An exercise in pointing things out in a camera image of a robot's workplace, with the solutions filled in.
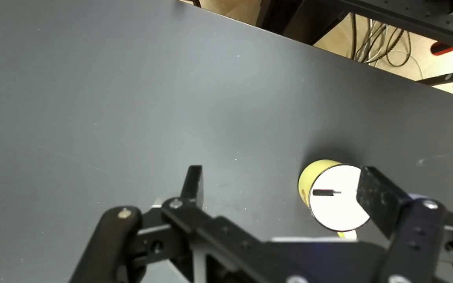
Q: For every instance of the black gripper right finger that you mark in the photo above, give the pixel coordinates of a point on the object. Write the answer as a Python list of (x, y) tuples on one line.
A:
[(381, 198)]

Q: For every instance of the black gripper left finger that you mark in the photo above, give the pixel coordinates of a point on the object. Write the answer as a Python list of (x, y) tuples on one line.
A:
[(192, 185)]

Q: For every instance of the black and white pen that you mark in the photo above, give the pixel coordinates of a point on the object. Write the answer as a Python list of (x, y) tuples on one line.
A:
[(324, 191)]

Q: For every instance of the yellow enamel mug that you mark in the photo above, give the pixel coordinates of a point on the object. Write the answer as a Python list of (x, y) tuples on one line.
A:
[(306, 180)]

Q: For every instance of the red object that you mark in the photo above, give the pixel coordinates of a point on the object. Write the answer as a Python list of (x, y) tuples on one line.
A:
[(442, 48)]

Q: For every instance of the black metal frame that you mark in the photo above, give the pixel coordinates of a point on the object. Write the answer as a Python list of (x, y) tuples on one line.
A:
[(420, 17)]

